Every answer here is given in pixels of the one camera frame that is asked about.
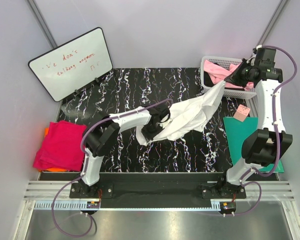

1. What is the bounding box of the white t shirt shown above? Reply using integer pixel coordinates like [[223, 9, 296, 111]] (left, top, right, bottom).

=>
[[135, 80, 226, 146]]

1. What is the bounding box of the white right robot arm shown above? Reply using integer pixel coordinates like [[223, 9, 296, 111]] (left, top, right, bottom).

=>
[[217, 59, 293, 199]]

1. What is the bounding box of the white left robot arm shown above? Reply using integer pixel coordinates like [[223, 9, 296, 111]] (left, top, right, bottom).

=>
[[80, 102, 171, 198]]

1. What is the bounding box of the pink t shirt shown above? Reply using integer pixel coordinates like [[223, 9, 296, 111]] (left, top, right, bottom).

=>
[[203, 60, 254, 91]]

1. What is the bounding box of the white plastic basket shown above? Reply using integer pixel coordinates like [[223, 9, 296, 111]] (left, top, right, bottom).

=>
[[200, 56, 257, 100]]

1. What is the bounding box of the pink power cube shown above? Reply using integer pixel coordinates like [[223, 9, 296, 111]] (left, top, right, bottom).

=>
[[233, 104, 251, 122]]

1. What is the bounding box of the green cutting mat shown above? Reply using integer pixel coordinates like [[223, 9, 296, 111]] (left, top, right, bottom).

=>
[[222, 115, 285, 173]]

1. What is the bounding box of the magenta folded t shirt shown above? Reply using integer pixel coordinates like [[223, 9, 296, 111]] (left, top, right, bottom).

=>
[[33, 120, 87, 172]]

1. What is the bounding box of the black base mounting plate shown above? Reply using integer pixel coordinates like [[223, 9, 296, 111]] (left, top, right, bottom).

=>
[[69, 172, 247, 200]]

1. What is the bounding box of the whiteboard with red writing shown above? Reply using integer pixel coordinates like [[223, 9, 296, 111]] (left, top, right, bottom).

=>
[[28, 27, 113, 102]]

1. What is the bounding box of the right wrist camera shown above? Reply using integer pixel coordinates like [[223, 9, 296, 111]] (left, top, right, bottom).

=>
[[253, 47, 276, 68]]

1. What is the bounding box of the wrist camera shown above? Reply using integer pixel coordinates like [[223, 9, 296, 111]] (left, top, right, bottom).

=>
[[159, 116, 172, 128], [253, 47, 276, 68]]

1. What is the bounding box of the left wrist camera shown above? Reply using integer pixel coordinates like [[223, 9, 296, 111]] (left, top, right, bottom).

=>
[[159, 116, 172, 128]]

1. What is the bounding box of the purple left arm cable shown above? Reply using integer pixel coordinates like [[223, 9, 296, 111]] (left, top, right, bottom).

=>
[[50, 98, 174, 238]]

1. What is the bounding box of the aluminium rail frame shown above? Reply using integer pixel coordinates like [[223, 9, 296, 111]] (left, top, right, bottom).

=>
[[24, 181, 295, 212]]

